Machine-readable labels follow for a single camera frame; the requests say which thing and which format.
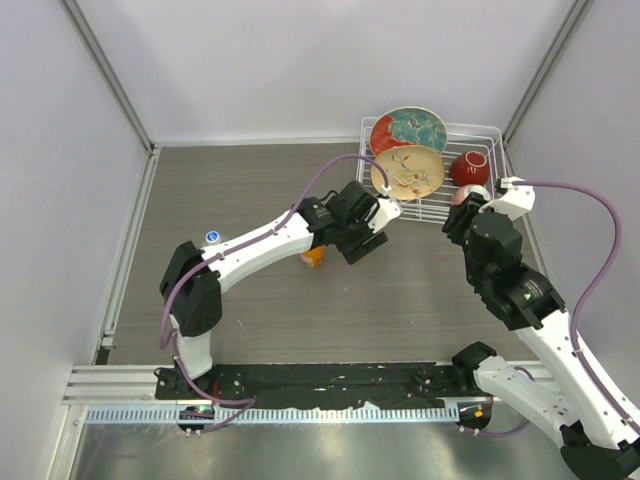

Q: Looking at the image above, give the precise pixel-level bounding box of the orange juice bottle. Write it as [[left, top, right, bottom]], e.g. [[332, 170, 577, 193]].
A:
[[300, 246, 325, 268]]

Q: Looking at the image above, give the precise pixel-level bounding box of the clear plastic water bottle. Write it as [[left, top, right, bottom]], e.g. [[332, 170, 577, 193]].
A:
[[201, 230, 229, 248]]

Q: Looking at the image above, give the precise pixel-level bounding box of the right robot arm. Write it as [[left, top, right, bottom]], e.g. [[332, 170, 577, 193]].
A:
[[442, 192, 639, 479]]

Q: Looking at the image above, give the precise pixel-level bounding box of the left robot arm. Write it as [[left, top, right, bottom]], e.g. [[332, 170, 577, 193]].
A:
[[159, 181, 401, 399]]

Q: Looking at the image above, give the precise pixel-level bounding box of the cream floral plate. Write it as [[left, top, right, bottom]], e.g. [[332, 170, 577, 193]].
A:
[[375, 145, 445, 201]]

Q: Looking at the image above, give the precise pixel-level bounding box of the pink patterned bowl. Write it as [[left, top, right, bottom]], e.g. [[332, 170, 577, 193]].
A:
[[451, 184, 492, 206]]

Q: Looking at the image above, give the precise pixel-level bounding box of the red and teal plate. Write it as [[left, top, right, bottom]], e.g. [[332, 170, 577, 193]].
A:
[[369, 106, 448, 156]]

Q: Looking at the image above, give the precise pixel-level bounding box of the red bowl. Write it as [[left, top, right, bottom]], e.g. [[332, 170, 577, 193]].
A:
[[449, 151, 490, 187]]

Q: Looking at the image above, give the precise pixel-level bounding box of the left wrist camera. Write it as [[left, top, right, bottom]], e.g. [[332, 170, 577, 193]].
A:
[[366, 196, 402, 234]]

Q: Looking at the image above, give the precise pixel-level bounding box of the white wire dish rack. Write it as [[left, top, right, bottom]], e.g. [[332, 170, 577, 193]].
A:
[[356, 107, 508, 224]]

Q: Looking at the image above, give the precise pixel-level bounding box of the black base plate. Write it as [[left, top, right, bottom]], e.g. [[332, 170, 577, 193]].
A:
[[154, 362, 486, 410]]

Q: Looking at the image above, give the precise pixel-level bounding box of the white slotted cable duct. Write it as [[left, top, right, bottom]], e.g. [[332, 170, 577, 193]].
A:
[[85, 403, 459, 425]]

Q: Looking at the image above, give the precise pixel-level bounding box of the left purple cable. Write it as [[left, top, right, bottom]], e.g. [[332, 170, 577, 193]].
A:
[[158, 153, 394, 434]]

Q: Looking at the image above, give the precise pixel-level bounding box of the aluminium frame rail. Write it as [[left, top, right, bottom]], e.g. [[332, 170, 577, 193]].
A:
[[62, 363, 181, 405]]

